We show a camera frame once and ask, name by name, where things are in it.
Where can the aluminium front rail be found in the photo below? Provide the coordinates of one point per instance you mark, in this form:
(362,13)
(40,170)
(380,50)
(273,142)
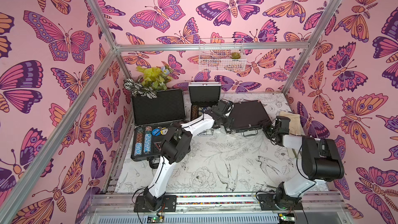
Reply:
(319,207)

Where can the white wire basket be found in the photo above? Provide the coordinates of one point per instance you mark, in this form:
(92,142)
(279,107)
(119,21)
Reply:
(215,57)

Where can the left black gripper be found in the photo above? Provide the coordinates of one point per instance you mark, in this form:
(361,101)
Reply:
(225,125)

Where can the green artificial plant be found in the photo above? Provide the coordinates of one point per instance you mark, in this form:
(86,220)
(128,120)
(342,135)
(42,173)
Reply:
(156,78)

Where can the striped leaf plant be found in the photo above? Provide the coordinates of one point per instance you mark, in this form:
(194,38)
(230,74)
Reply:
(137,89)

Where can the small green succulent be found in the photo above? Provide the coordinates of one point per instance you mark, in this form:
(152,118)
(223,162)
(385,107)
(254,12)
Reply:
(235,55)

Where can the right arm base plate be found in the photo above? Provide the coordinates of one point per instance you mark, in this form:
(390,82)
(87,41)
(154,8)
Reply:
(279,203)

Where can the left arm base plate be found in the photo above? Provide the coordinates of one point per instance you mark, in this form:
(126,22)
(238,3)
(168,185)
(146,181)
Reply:
(166,203)

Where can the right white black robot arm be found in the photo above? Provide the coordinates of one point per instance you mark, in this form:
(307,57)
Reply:
(320,159)

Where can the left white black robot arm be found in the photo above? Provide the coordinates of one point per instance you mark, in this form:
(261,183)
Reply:
(176,145)

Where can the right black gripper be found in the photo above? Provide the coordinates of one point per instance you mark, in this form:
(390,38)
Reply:
(269,130)

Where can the cream work glove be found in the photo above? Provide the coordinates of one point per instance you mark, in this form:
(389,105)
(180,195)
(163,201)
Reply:
(295,126)

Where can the small silver poker case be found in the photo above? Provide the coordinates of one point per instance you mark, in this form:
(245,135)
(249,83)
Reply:
(203,95)

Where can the large black poker case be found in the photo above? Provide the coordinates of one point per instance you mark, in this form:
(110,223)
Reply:
(150,117)

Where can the black aluminium poker case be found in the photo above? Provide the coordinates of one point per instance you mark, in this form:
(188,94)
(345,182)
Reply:
(247,118)

